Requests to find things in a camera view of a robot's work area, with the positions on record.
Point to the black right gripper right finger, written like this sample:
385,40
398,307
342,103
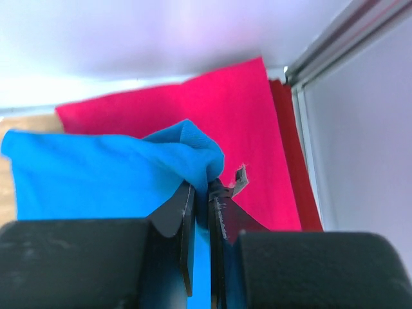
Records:
253,267

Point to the aluminium rail frame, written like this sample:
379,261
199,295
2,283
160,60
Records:
352,92

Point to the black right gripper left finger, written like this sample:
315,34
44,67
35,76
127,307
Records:
116,263

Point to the blue t shirt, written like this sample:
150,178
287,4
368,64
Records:
100,177

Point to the folded magenta t shirt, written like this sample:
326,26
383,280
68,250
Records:
233,106

